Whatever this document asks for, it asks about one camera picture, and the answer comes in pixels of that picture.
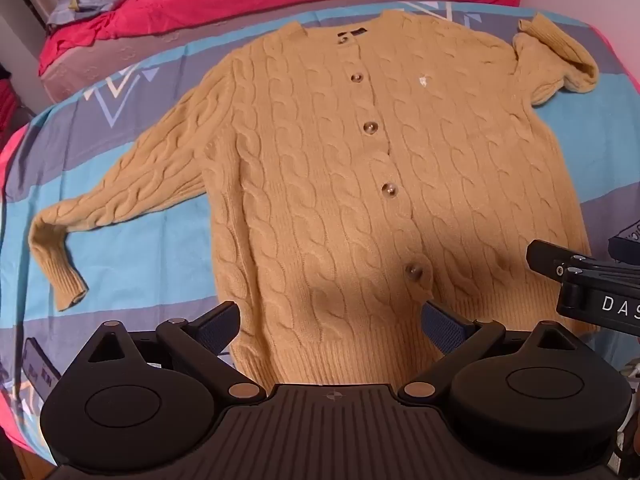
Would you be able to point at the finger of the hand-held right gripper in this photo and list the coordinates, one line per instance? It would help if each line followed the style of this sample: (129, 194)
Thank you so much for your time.
(565, 259)

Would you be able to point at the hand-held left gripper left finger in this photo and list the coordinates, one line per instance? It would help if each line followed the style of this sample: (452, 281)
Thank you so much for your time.
(220, 331)

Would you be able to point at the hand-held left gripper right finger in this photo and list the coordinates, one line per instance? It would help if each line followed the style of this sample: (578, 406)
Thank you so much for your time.
(443, 326)

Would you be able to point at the blue grey striped bed sheet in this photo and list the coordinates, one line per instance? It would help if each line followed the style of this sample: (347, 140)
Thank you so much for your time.
(125, 110)

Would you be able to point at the red cloth pile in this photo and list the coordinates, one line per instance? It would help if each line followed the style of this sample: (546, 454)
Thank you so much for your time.
(10, 105)

